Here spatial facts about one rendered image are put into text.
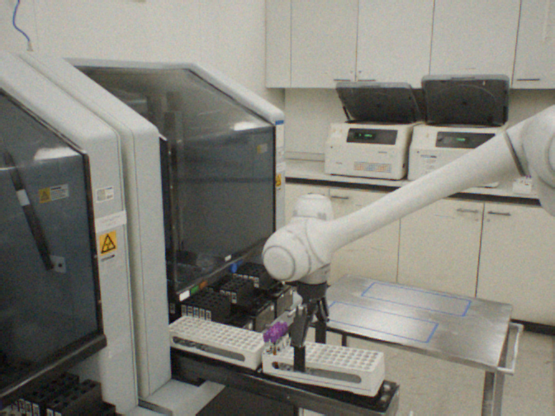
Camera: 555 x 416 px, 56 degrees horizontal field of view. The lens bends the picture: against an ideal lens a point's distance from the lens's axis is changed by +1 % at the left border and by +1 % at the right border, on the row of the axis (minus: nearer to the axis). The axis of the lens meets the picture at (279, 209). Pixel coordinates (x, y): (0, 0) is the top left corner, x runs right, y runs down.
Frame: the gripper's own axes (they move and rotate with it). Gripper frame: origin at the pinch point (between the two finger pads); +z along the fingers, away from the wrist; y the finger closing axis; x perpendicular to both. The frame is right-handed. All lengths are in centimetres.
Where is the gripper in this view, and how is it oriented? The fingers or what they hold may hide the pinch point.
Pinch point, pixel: (310, 353)
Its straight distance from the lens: 139.2
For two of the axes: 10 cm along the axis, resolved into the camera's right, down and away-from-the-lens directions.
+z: 0.0, 9.7, 2.4
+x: -9.0, -1.1, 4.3
